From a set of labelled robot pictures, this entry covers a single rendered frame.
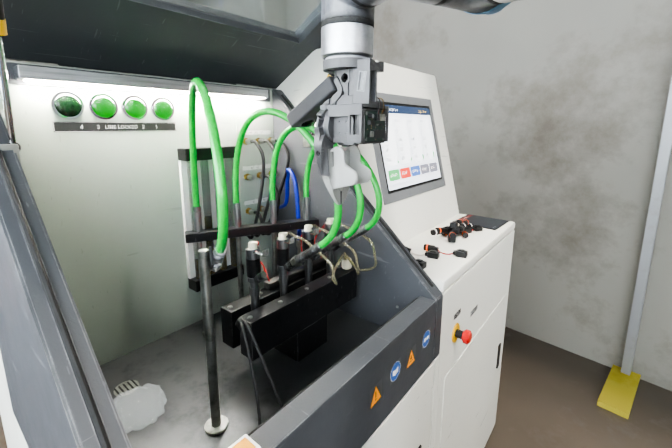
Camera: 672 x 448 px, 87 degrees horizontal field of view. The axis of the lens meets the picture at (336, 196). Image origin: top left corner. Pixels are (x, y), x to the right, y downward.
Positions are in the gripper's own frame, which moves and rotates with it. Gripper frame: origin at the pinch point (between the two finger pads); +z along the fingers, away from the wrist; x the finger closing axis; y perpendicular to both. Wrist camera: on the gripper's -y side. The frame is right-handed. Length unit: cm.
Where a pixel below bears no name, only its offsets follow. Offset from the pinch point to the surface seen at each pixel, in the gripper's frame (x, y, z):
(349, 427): -3.3, 5.5, 37.1
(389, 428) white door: 10.0, 5.5, 47.3
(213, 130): -15.1, -9.3, -10.3
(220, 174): -16.4, -6.3, -4.6
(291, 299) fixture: 5.3, -16.4, 25.2
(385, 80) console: 62, -29, -26
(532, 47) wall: 202, -14, -57
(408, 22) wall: 213, -102, -87
